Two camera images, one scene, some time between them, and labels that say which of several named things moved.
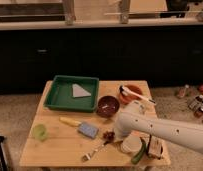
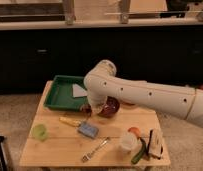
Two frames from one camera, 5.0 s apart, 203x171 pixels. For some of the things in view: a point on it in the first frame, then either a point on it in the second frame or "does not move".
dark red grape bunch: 109,135 -> 87,109
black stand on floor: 1,154 does not move
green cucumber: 139,153 does not move
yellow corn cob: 70,121 does not move
